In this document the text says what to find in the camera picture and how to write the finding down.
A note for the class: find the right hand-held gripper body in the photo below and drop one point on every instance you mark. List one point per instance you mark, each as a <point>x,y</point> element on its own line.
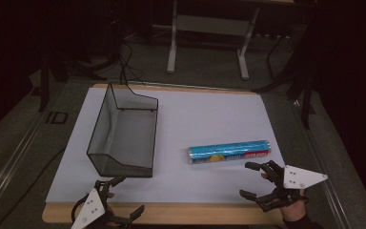
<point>298,178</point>

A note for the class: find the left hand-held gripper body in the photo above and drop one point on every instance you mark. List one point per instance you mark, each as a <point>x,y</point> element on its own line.
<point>90,208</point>

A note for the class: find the blue roll packet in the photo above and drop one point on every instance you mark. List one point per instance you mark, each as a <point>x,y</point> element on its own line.
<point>228,152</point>

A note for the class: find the person's left hand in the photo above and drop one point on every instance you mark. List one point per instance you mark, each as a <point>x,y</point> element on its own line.
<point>110,195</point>

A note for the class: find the person's right hand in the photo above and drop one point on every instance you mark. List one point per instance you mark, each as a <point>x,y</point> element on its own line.
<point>294,210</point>

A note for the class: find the white table mat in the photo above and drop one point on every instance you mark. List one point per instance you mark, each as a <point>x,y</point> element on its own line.
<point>203,117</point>

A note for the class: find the black metal stand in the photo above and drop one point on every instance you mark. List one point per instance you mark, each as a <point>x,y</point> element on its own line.
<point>305,105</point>
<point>44,89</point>

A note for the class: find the black floor socket box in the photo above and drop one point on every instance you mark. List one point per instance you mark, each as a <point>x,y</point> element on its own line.
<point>57,117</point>

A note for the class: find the metal floor rail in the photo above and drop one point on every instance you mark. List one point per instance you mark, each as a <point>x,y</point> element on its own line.
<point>12,162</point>
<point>324,171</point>

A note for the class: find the white desk frame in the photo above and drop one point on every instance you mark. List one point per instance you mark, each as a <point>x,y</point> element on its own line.
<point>209,25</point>

